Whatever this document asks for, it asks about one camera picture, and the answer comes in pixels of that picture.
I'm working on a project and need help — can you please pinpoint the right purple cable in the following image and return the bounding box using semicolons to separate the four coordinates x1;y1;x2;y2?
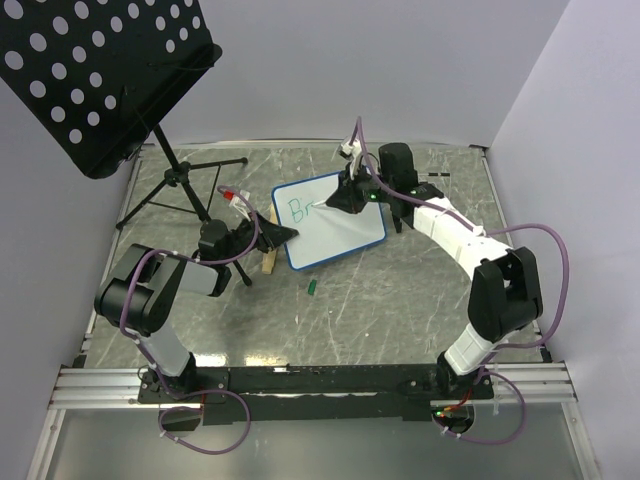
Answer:
346;116;571;446

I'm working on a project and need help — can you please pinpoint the blue framed whiteboard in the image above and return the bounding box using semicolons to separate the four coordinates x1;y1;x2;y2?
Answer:
271;172;387;271

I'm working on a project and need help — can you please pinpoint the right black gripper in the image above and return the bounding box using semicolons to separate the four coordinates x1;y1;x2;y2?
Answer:
326;162;395;215

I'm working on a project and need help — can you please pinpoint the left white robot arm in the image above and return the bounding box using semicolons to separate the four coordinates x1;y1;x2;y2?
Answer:
94;215;299;402

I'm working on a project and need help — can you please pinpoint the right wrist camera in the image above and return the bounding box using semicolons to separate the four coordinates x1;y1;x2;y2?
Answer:
338;139;363;174

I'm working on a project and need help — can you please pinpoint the black perforated music stand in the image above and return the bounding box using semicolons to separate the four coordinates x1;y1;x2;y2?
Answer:
0;0;254;288

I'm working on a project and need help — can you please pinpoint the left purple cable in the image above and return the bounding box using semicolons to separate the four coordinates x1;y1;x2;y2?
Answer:
117;186;261;456

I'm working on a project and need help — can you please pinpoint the purple cable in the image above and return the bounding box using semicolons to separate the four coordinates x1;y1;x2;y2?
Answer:
346;116;571;446
117;186;261;456

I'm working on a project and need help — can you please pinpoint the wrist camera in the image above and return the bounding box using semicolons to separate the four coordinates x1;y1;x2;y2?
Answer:
218;186;252;220
338;139;363;174

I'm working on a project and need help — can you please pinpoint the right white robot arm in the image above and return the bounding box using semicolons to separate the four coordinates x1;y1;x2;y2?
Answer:
324;139;543;398

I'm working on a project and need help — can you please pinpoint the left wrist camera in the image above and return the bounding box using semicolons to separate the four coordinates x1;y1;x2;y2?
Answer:
218;186;252;220

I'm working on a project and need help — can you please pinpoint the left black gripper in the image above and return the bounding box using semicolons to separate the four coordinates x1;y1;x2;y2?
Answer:
221;210;299;265

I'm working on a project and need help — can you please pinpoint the wooden rolling pin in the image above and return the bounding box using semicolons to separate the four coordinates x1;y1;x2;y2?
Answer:
260;203;280;276

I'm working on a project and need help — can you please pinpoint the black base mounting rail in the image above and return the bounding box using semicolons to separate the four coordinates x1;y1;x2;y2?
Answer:
138;364;494;425

